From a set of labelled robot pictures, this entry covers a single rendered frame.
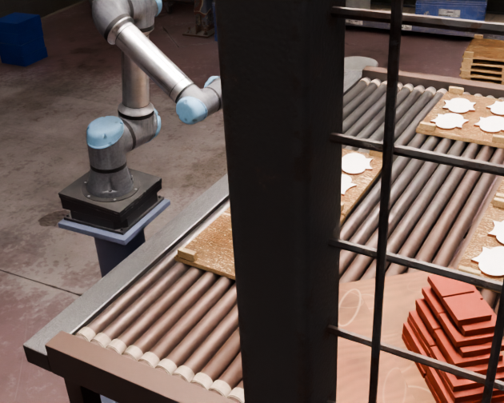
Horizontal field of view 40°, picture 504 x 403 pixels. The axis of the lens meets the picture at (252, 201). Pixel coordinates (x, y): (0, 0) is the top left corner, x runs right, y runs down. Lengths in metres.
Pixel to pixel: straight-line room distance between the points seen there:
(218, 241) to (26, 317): 1.60
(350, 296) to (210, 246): 0.53
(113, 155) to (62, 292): 1.44
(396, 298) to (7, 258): 2.61
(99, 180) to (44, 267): 1.54
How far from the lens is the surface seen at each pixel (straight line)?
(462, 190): 2.32
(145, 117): 2.24
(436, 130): 2.68
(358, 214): 2.15
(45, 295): 3.52
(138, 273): 1.97
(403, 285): 1.68
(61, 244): 3.87
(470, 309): 1.37
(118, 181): 2.23
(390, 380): 1.44
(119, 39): 1.97
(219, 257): 1.95
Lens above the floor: 2.07
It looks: 31 degrees down
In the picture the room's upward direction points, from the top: 3 degrees counter-clockwise
